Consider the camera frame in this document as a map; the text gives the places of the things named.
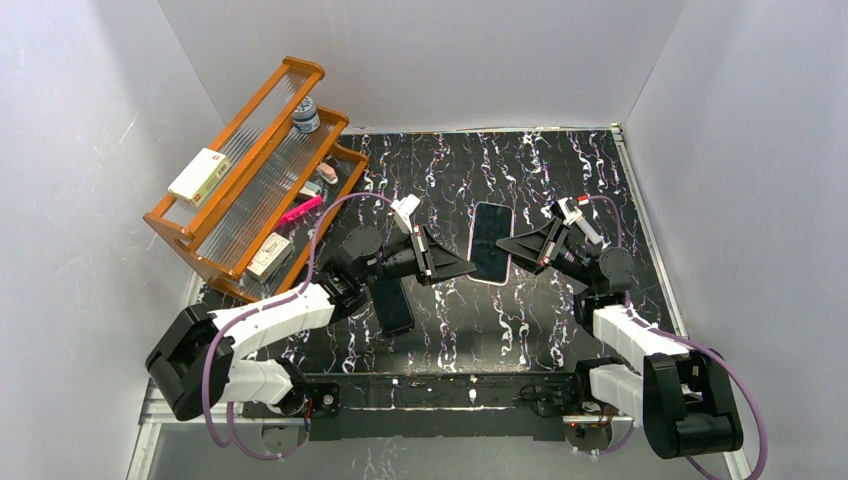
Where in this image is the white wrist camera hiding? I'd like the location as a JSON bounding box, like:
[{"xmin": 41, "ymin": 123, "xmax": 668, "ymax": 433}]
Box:
[
  {"xmin": 552, "ymin": 197, "xmax": 586, "ymax": 228},
  {"xmin": 390, "ymin": 194, "xmax": 421, "ymax": 234}
]

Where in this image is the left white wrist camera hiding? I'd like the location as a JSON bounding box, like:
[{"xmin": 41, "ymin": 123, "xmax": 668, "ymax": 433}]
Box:
[{"xmin": 390, "ymin": 194, "xmax": 421, "ymax": 234}]

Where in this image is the small grey cardboard box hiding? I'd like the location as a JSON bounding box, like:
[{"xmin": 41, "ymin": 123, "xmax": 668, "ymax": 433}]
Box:
[{"xmin": 247, "ymin": 232, "xmax": 294, "ymax": 283}]

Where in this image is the orange capped white marker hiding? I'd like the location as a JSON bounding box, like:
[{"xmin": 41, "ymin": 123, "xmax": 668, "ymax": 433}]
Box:
[{"xmin": 576, "ymin": 218, "xmax": 603, "ymax": 245}]

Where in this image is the pink white small stapler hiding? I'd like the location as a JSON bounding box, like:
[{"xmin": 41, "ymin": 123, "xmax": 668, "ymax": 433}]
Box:
[{"xmin": 315, "ymin": 162, "xmax": 338, "ymax": 185}]

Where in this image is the orange wooden shelf rack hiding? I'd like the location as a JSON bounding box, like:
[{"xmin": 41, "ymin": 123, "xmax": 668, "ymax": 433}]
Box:
[{"xmin": 143, "ymin": 56, "xmax": 369, "ymax": 302}]

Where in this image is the blue white ceramic jar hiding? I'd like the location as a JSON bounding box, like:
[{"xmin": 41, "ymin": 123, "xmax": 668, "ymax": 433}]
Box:
[{"xmin": 291, "ymin": 96, "xmax": 321, "ymax": 134}]

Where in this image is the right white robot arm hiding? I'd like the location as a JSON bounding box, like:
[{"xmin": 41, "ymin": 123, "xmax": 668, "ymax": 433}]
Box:
[{"xmin": 495, "ymin": 220, "xmax": 744, "ymax": 459}]

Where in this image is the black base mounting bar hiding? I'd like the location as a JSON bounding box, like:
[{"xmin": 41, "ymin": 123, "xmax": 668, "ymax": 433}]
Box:
[{"xmin": 241, "ymin": 372, "xmax": 637, "ymax": 452}]

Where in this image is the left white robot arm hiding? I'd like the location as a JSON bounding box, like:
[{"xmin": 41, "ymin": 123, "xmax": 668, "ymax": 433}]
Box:
[{"xmin": 145, "ymin": 225, "xmax": 476, "ymax": 421}]

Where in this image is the pink highlighter marker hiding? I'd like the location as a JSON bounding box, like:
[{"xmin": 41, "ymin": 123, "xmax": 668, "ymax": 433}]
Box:
[{"xmin": 275, "ymin": 195, "xmax": 324, "ymax": 229}]

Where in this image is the small grey white eraser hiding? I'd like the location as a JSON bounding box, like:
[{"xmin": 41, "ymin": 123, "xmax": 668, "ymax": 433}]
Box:
[{"xmin": 297, "ymin": 186, "xmax": 322, "ymax": 201}]

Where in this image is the black phone case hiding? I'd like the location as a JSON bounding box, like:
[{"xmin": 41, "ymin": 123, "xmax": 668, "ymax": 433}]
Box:
[{"xmin": 369, "ymin": 279, "xmax": 415, "ymax": 336}]

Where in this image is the beige phone case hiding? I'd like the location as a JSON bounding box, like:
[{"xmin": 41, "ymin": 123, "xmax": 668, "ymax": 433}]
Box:
[{"xmin": 468, "ymin": 202, "xmax": 514, "ymax": 286}]

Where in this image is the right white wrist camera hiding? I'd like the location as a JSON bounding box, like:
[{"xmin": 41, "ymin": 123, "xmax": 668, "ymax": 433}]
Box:
[{"xmin": 552, "ymin": 197, "xmax": 586, "ymax": 228}]

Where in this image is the white red box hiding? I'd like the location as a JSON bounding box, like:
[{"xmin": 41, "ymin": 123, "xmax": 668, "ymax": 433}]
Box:
[{"xmin": 168, "ymin": 148, "xmax": 232, "ymax": 207}]

